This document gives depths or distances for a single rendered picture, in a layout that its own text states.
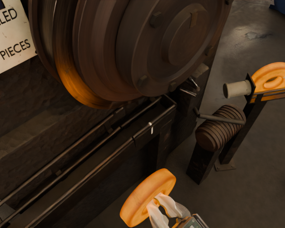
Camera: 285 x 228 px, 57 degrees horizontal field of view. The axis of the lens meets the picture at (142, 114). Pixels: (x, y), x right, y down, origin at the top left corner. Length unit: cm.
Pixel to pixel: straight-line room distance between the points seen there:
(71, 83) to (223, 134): 76
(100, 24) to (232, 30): 215
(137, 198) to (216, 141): 60
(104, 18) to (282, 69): 77
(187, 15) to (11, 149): 51
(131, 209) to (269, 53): 201
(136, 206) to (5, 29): 42
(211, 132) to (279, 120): 92
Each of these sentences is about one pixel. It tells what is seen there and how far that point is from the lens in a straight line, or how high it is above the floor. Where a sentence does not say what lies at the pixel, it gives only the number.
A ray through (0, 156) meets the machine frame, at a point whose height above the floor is 87.
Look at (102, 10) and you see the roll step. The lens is 44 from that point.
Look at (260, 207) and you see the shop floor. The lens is 163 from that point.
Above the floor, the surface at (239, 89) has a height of 69.
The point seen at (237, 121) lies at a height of 56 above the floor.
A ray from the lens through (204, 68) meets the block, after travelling 94.
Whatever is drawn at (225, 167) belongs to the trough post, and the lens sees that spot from 164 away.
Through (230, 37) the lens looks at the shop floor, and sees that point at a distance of 244.
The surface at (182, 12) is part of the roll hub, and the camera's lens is 49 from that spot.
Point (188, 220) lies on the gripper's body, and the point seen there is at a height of 88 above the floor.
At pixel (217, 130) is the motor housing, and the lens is 112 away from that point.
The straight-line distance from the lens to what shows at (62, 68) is 48.
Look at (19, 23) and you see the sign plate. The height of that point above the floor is 114.
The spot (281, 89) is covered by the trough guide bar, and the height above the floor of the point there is 68.
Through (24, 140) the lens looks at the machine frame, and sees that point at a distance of 72.
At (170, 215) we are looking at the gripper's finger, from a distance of 63.
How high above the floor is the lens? 144
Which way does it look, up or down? 54 degrees down
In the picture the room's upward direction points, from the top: straight up
